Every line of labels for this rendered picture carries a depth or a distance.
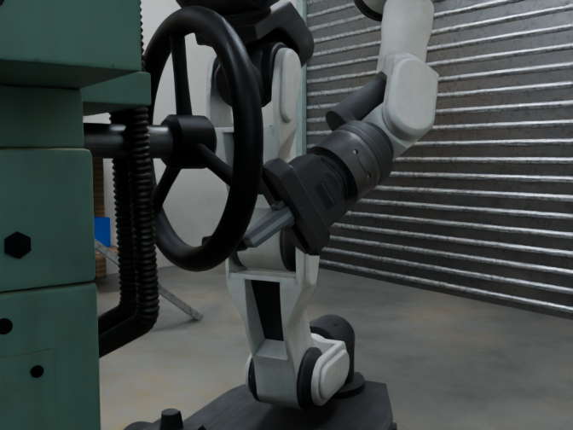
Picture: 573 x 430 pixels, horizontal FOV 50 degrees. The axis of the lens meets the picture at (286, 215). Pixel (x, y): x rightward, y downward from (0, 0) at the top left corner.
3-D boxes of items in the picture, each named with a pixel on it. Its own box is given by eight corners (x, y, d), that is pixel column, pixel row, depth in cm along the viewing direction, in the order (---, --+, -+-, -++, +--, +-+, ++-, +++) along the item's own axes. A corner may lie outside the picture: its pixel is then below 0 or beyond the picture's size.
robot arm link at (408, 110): (399, 168, 83) (409, 87, 88) (434, 140, 75) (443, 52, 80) (355, 153, 82) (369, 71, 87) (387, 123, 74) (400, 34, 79)
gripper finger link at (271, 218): (240, 242, 70) (279, 212, 73) (253, 241, 67) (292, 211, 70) (234, 230, 70) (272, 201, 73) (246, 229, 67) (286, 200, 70)
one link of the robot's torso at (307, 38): (270, 69, 143) (255, -9, 135) (321, 66, 138) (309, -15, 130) (215, 115, 122) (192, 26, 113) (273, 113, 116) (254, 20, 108)
